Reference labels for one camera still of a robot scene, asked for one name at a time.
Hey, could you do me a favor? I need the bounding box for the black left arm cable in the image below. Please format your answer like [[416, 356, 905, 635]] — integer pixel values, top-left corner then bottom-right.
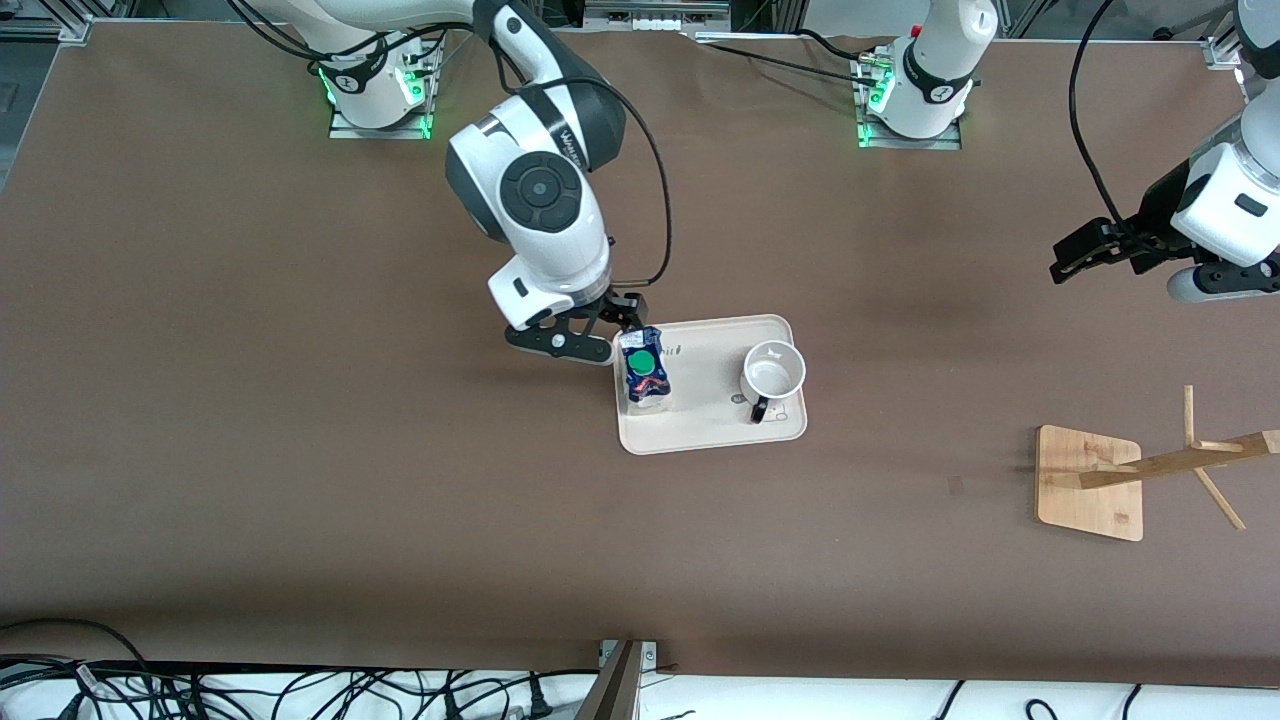
[[1069, 0, 1151, 239]]

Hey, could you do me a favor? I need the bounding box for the blue milk carton green cap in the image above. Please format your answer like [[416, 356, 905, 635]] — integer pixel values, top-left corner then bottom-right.
[[619, 326, 672, 413]]

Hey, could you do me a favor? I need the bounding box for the thick black cable on table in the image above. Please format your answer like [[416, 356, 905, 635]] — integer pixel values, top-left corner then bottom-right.
[[795, 28, 891, 65]]

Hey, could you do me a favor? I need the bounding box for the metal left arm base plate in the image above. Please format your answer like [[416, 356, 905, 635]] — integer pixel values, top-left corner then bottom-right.
[[855, 55, 963, 151]]

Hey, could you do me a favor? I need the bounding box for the wooden cup rack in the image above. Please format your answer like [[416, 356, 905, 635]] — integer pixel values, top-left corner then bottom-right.
[[1035, 385, 1280, 543]]

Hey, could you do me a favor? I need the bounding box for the silver aluminium frame profile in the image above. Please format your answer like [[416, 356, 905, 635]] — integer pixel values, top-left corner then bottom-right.
[[0, 0, 97, 46], [1203, 0, 1280, 71]]

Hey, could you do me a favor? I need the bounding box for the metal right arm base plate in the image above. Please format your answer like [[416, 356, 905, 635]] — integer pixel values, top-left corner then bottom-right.
[[328, 40, 433, 141]]

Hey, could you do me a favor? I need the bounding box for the grey power strip box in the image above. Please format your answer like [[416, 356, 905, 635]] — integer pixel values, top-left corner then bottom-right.
[[584, 0, 732, 31]]

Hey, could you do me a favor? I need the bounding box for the thin black cable on table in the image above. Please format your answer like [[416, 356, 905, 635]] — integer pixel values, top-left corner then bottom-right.
[[703, 42, 873, 87]]

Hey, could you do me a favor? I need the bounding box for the beige rabbit print tray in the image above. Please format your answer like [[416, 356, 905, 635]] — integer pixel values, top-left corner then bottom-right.
[[611, 314, 808, 456]]

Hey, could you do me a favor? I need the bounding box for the aluminium camera post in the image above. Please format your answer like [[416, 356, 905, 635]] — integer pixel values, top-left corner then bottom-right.
[[575, 640, 659, 720]]

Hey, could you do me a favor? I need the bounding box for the white smiley cup black handle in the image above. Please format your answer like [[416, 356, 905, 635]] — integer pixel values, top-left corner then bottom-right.
[[740, 340, 807, 424]]

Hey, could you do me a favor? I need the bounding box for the black cable with plug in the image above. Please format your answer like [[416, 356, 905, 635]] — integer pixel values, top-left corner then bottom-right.
[[520, 668, 601, 720]]

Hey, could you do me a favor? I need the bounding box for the black looped floor cable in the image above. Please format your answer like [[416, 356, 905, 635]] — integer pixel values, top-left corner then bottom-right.
[[0, 618, 153, 683]]

